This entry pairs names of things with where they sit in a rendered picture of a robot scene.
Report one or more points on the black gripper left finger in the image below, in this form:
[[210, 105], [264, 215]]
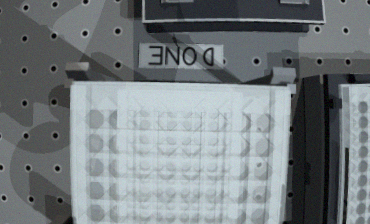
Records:
[[62, 219]]

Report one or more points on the grey perforated base plate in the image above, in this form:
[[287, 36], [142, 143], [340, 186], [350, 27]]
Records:
[[38, 38]]

